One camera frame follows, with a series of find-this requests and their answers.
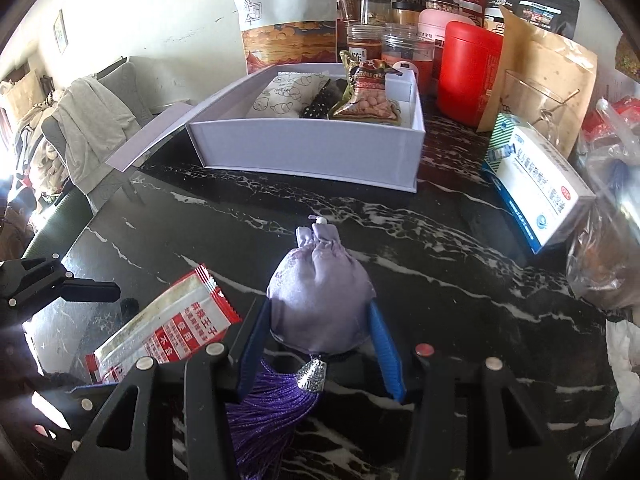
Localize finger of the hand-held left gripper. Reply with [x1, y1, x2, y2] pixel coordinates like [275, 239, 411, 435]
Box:
[0, 256, 122, 313]
[30, 382, 118, 456]

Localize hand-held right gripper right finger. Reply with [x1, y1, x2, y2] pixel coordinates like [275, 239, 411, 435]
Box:
[367, 304, 578, 480]

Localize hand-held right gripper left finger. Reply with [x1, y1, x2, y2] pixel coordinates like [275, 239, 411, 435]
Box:
[60, 297, 275, 480]

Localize lavender sachet with tassel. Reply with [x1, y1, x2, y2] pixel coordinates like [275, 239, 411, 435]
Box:
[227, 215, 377, 468]

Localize red and white snack packet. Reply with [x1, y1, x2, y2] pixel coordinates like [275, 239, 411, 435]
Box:
[85, 263, 242, 386]

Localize white cardboard box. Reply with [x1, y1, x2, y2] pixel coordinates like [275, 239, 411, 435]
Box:
[105, 61, 427, 194]

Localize black polka dot bow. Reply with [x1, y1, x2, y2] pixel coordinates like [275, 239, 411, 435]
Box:
[299, 82, 334, 120]

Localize white bread snack packet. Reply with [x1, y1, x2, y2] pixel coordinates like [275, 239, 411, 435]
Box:
[245, 71, 326, 120]

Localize brown peanut packet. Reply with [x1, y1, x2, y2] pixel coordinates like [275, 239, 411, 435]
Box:
[329, 50, 401, 126]

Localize green mesh chair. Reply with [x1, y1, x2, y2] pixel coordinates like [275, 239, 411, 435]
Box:
[22, 190, 97, 262]

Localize grey clothes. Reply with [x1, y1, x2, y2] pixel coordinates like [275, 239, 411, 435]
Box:
[52, 76, 142, 196]

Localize grey chair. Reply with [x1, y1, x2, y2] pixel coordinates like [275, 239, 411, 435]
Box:
[42, 57, 197, 201]

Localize blue and white medicine box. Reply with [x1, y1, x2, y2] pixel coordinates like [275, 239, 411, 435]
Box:
[481, 112, 598, 255]

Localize white tissue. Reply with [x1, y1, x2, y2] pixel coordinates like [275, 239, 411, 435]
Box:
[605, 320, 640, 431]

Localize clear plastic bag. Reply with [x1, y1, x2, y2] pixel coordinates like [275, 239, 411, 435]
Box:
[567, 99, 640, 312]

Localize red canister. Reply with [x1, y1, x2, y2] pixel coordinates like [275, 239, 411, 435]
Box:
[436, 21, 503, 128]

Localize glass cup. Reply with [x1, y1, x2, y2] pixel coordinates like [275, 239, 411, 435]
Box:
[502, 70, 584, 147]

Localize wide clear plastic jar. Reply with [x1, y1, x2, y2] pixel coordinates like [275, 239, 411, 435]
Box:
[381, 23, 436, 92]

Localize white pouch with orange print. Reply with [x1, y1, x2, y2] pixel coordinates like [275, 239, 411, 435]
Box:
[229, 0, 338, 78]

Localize kraft paper bag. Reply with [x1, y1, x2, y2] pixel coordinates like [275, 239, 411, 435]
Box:
[476, 5, 598, 158]

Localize pink-lidded container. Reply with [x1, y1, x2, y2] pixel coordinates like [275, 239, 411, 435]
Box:
[417, 8, 452, 61]

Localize black-lidded gold jar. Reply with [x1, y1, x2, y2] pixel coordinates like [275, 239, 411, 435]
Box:
[391, 2, 422, 27]

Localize black-lidded clear jar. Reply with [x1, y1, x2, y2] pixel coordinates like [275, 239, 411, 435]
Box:
[360, 0, 392, 27]

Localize clear jar with brown contents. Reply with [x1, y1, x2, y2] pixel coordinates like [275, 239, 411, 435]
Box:
[336, 0, 367, 25]

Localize black pouch with white label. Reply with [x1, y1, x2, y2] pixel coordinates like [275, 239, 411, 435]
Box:
[484, 0, 507, 32]

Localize black pouch with photo print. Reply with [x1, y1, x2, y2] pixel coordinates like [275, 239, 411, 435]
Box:
[502, 0, 581, 39]

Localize small wall picture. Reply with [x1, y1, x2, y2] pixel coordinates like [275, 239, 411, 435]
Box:
[53, 9, 69, 55]

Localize wooden picture frame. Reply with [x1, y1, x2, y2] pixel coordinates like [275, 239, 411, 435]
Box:
[617, 35, 640, 75]

